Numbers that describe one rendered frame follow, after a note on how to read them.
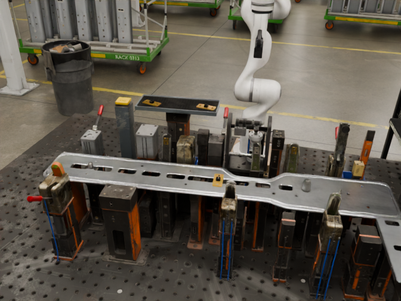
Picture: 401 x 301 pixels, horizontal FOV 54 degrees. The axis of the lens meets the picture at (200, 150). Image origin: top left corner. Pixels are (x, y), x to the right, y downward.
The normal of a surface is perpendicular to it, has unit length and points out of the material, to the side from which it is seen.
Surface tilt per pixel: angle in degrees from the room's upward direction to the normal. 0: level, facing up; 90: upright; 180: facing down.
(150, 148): 90
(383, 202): 0
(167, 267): 0
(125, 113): 90
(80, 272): 0
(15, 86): 89
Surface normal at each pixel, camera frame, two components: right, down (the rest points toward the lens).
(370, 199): 0.01, -0.85
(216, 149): -0.16, 0.51
